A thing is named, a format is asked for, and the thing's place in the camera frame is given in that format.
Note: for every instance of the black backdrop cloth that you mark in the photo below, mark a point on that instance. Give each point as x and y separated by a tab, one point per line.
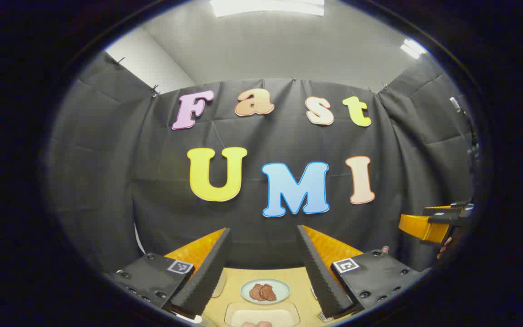
107	159

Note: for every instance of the pale green round plate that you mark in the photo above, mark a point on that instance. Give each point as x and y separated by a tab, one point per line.
249	295

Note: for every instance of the beige rectangular tray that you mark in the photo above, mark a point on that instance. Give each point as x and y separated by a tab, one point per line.
239	315

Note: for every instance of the brown meat slice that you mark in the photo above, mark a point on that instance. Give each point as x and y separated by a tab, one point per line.
269	293
256	292

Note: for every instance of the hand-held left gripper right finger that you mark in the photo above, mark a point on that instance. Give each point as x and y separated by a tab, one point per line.
320	277

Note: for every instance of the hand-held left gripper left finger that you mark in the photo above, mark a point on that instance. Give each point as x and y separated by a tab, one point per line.
207	277

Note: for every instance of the long ceiling light panel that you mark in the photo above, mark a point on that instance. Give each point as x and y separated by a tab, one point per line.
266	7

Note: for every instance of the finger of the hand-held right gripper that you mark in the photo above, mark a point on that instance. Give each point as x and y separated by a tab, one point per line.
443	209
420	227

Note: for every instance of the small ceiling light panel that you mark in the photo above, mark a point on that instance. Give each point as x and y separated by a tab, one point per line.
413	47

